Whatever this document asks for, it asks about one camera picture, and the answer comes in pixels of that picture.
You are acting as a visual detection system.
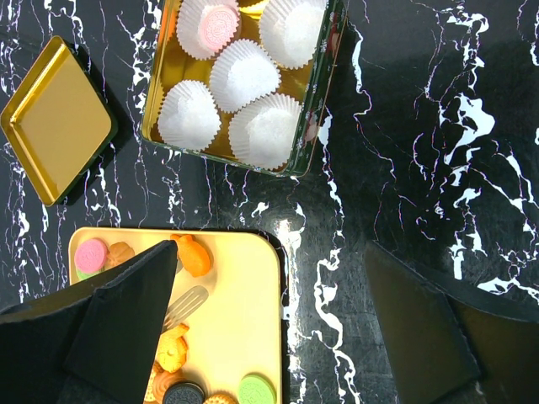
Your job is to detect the white paper cup front left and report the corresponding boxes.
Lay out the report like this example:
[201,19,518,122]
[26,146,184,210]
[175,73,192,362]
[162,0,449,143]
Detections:
[157,80,221,152]

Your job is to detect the orange swirl cookie bottom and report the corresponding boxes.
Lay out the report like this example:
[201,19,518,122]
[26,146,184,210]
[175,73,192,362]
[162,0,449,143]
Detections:
[152,369,184,403]

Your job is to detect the yellow serving tray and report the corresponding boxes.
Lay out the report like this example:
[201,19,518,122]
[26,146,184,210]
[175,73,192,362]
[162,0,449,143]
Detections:
[67,226,284,404]

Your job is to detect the green sandwich cookie top left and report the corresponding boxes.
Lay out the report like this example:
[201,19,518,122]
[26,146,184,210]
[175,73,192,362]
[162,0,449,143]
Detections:
[75,268,101,281]

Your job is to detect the round tan biscuit bottom right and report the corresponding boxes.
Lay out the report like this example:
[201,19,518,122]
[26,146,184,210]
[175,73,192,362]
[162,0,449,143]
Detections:
[203,392,237,404]

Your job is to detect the green sandwich cookie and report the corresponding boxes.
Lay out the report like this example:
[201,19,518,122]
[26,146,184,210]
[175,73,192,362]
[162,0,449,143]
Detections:
[237,375,277,404]
[75,268,101,281]

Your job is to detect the green sandwich cookie bottom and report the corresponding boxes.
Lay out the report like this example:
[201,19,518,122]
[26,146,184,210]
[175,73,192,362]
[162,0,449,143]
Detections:
[237,375,277,404]

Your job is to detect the white paper cup back right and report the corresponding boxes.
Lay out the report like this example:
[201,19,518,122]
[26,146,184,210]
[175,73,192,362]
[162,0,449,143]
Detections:
[259,0,327,69]

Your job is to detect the orange swirl cookie top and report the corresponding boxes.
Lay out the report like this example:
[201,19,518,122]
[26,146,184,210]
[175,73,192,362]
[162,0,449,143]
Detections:
[104,242,135,270]

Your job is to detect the orange fish cookie top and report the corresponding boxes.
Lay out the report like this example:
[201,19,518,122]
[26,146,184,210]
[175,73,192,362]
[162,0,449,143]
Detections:
[170,234,211,277]

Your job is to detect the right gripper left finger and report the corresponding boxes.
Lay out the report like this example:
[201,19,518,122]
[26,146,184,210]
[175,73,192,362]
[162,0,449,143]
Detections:
[1,241,177,403]

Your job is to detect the orange fish cookie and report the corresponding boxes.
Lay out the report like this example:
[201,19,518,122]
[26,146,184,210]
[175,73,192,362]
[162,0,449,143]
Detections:
[170,234,211,277]
[156,323,189,373]

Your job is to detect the orange swirl cookie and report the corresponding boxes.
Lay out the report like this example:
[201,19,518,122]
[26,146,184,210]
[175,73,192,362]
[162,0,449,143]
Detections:
[104,242,135,270]
[152,369,184,403]

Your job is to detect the gold tin lid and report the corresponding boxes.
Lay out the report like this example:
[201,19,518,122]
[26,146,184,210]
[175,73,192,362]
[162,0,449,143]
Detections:
[1,36,117,206]

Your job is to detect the round tan biscuit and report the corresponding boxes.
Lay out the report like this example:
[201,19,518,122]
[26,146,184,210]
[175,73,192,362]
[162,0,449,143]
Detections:
[203,392,237,404]
[144,361,162,403]

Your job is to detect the black sandwich cookie bottom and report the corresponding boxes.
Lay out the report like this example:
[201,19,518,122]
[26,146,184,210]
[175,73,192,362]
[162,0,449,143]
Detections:
[162,381,205,404]

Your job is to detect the metal serving tongs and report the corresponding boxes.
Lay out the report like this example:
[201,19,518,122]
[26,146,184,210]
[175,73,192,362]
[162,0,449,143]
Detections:
[162,285,209,332]

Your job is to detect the white paper cup centre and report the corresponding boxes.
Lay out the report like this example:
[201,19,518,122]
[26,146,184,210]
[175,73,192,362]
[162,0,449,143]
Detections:
[209,39,280,113]

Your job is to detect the green gold cookie tin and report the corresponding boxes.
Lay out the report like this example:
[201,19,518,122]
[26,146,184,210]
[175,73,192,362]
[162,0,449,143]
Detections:
[141,1,347,177]

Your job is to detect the pink sandwich cookie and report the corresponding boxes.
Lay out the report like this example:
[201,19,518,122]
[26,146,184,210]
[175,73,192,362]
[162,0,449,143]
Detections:
[198,5,239,51]
[74,238,108,274]

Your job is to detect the white paper cup front right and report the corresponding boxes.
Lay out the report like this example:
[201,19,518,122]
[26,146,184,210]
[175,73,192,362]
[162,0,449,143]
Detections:
[228,93,302,170]

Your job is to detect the white paper cup back left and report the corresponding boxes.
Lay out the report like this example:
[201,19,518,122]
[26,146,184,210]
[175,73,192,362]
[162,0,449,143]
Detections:
[176,0,240,61]

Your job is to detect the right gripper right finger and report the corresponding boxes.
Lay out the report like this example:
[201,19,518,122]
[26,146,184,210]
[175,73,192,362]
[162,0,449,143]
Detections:
[364,242,538,403]

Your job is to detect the white paper cup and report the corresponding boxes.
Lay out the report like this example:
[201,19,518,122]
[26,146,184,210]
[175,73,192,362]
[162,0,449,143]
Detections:
[259,0,327,69]
[209,39,280,113]
[176,0,240,61]
[228,93,302,170]
[157,80,221,152]

